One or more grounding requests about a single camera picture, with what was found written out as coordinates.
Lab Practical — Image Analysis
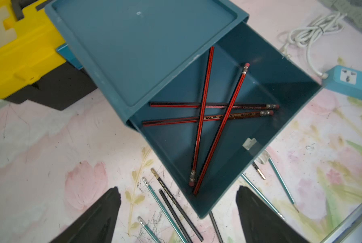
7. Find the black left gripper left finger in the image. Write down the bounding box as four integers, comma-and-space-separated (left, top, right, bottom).
52, 187, 121, 243

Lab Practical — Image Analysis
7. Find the white power plug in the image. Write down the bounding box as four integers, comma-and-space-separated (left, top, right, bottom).
279, 44, 292, 59

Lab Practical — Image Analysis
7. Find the black pencil left cluster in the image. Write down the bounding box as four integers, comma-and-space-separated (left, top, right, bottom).
151, 168, 204, 242

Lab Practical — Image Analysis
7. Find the teal power strip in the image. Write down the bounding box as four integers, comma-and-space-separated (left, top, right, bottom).
322, 65, 362, 101

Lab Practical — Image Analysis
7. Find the white power cable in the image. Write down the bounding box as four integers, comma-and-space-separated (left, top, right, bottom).
278, 11, 349, 78

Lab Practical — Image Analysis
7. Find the teal drawer cabinet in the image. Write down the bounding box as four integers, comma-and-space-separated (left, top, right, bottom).
44, 0, 250, 125

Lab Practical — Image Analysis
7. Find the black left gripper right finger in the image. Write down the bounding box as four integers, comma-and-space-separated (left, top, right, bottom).
236, 186, 307, 243

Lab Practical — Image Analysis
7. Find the yellow black toolbox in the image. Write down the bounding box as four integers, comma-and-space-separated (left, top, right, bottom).
0, 1, 96, 110

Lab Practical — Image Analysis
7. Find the red black pencil long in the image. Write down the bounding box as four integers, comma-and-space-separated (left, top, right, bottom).
142, 110, 274, 127

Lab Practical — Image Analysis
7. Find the black pencil cluster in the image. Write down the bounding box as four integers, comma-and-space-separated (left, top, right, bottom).
159, 189, 192, 243
151, 168, 204, 242

